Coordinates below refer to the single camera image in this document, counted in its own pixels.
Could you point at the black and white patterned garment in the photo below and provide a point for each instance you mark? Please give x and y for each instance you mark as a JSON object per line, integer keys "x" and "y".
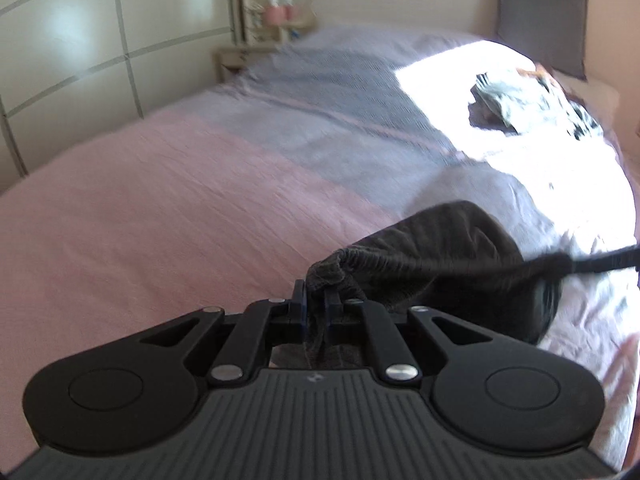
{"x": 580, "y": 115}

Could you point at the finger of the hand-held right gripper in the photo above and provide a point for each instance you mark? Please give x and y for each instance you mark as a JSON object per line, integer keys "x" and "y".
{"x": 607, "y": 259}

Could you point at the pink and grey bedspread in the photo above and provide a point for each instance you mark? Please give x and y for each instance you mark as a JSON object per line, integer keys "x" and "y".
{"x": 200, "y": 185}

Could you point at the white wardrobe with grid doors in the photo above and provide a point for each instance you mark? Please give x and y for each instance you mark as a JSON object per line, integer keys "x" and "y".
{"x": 90, "y": 35}

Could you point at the grey-green crumpled garment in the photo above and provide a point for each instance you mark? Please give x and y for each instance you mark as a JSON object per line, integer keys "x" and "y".
{"x": 505, "y": 97}

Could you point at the white desktop organizer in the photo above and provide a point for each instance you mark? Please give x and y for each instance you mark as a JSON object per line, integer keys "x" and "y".
{"x": 255, "y": 15}

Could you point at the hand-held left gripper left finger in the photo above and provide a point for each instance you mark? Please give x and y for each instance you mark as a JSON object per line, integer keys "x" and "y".
{"x": 300, "y": 306}

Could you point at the pink bottles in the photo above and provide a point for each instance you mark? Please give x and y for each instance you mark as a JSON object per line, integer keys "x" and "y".
{"x": 279, "y": 10}

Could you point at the white pillow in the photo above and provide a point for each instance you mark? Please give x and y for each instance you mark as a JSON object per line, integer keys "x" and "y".
{"x": 592, "y": 91}

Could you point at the dark grey shorts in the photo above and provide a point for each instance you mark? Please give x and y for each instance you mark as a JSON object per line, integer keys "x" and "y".
{"x": 440, "y": 260}

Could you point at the grey pillow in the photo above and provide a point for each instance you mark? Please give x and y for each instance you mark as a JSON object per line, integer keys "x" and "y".
{"x": 542, "y": 20}

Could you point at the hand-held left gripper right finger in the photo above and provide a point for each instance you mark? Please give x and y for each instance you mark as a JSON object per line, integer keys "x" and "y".
{"x": 329, "y": 307}

